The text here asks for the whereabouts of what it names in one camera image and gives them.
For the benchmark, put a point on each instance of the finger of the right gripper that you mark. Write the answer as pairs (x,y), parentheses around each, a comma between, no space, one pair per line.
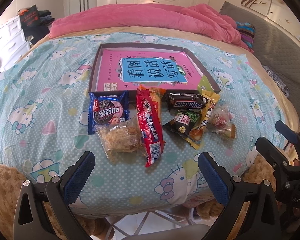
(288,133)
(275,158)

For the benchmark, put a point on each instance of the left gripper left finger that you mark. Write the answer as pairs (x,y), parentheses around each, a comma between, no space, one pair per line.
(31,220)

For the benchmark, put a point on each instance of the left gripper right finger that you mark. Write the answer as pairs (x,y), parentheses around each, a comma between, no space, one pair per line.
(262,218)

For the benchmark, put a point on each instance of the clear candied hawthorn pack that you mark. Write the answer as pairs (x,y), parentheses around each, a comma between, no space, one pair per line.
(220,123)

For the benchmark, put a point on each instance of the yellow bread snack pack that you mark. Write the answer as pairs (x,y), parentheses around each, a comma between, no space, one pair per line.
(196,133)

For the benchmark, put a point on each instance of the black green pea snack pack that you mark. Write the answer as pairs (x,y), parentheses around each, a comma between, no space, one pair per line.
(183,122)

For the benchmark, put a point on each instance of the green milk snack pack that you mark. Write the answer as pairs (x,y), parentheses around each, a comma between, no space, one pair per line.
(204,84)

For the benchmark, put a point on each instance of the brown Snickers bar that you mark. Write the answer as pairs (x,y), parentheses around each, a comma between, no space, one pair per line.
(185,101)

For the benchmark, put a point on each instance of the clear meat floss cake pack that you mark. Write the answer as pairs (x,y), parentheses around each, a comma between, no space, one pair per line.
(121,139)

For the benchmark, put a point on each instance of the red Alpenliebe candy pack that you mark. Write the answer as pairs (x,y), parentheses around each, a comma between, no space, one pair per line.
(150,127)

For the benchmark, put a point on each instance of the orange biscuit pack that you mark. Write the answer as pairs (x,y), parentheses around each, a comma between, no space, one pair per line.
(156,95)

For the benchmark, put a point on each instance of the blue Oreo cookie pack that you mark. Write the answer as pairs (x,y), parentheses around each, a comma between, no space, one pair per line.
(106,110)

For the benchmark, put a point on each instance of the brown fuzzy rug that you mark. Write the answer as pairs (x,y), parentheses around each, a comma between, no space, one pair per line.
(11,181)

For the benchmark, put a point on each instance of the grey padded headboard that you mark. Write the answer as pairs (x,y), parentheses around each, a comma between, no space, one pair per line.
(273,48)

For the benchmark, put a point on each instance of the striped colourful pillow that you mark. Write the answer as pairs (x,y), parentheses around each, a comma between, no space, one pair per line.
(247,32)

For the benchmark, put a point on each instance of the Hello Kitty blue sheet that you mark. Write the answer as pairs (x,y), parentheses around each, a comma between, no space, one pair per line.
(44,104)

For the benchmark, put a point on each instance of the dark cardboard tray box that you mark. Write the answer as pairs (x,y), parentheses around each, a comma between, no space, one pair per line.
(123,45)

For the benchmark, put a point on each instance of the pink blue children's book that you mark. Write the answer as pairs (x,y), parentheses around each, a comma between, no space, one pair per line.
(125,69)

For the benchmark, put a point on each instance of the white drawer cabinet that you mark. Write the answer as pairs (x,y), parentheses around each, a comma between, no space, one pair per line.
(13,44)

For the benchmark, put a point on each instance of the pink quilt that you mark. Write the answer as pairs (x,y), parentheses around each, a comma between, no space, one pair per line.
(198,19)

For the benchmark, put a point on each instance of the folded dark clothes pile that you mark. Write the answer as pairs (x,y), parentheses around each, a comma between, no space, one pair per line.
(45,17)

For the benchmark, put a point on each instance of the black shopping bag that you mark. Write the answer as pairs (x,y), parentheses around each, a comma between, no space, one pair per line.
(29,17)

